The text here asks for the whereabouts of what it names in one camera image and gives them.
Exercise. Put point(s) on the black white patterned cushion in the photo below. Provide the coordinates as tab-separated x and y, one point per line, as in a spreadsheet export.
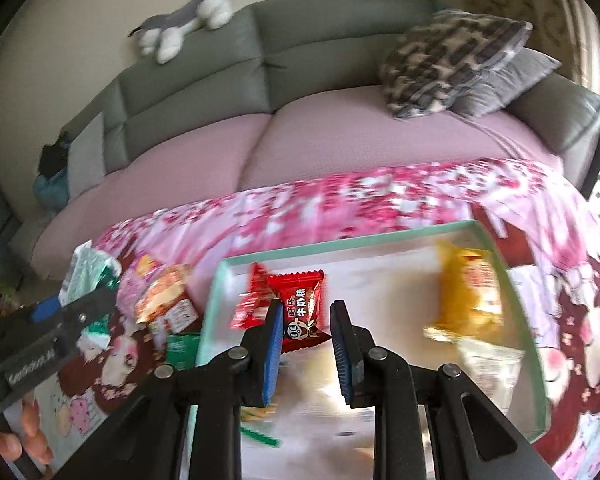
433	65

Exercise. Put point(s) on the dark green small packet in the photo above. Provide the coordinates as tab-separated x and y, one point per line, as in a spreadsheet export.
181	350

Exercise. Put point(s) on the grey white plush dog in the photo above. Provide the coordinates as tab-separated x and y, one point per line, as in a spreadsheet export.
163	35

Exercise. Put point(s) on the yellow snack packet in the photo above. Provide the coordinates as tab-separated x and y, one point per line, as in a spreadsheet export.
470	301

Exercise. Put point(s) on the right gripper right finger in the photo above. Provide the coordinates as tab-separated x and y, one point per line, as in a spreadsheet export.
470	437

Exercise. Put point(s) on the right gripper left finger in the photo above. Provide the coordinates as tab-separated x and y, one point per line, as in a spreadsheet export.
187	423

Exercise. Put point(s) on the green rimmed cardboard box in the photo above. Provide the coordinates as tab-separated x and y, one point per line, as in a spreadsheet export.
389	283

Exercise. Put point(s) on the orange beige bread snack bag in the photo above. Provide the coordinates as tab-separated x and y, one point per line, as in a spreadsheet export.
167	289

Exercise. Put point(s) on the pink swiss roll snack bag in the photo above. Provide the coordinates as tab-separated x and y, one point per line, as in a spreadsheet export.
134	282

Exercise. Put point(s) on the pink cartoon print blanket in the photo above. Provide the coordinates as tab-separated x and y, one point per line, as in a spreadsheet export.
547	231

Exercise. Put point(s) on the clear bag round bun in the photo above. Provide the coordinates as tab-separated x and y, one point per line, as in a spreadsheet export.
308	382

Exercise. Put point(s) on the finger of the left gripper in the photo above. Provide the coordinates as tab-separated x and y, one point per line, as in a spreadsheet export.
48	320

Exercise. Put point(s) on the teal black items by sofa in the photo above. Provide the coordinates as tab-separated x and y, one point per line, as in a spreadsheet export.
50	187

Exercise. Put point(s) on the white pale snack packet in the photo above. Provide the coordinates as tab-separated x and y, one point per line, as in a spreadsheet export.
494	369

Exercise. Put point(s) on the grey cushion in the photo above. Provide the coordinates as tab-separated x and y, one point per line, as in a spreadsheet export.
501	87

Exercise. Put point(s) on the grey sofa with pink cover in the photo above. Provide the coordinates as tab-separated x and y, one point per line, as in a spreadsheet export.
287	90

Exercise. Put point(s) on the small red candy packet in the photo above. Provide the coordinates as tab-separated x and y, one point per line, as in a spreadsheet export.
301	294

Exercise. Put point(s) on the green white snack packet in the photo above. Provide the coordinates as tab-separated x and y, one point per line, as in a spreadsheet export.
90	267

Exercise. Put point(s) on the red patterned snack packet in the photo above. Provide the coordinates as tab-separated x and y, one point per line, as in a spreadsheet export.
253	304

